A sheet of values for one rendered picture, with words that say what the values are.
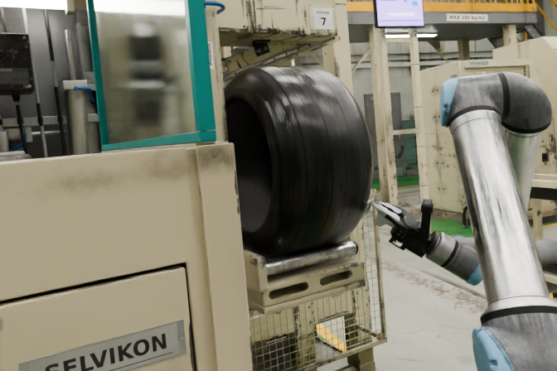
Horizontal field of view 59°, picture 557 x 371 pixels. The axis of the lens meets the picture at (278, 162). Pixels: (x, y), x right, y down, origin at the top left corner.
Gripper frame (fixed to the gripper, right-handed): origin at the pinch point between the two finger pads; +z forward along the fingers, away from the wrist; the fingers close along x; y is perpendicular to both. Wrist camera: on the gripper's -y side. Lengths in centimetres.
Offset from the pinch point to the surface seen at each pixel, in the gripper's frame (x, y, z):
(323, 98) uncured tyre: -0.4, -20.0, 28.8
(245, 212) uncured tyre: 11, 37, 34
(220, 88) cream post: -7, -10, 55
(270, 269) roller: -23.5, 22.6, 16.9
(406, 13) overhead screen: 438, 26, 24
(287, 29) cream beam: 46, -17, 56
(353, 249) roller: -1.7, 17.4, -2.2
